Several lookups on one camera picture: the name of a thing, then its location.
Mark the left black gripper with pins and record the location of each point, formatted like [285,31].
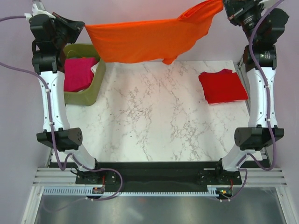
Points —
[75,27]

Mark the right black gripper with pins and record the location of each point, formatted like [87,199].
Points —
[236,9]

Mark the orange t shirt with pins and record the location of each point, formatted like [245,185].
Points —
[140,41]

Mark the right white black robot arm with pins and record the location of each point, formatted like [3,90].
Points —
[262,29]

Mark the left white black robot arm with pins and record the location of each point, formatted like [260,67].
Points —
[48,62]

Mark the white garment in bin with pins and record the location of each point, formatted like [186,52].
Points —
[94,68]

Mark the magenta pink t shirt in bin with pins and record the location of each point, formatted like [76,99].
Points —
[78,73]

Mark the crimson folded t shirt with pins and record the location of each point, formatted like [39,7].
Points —
[225,71]

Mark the olive green plastic bin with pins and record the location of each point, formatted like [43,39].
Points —
[88,96]

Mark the red folded t shirt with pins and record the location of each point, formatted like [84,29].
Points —
[222,88]

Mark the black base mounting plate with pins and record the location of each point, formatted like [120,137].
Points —
[163,175]

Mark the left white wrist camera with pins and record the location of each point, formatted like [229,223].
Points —
[38,8]

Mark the right aluminium frame post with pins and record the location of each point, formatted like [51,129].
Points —
[240,64]

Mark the white slotted cable duct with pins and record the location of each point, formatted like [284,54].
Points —
[105,191]

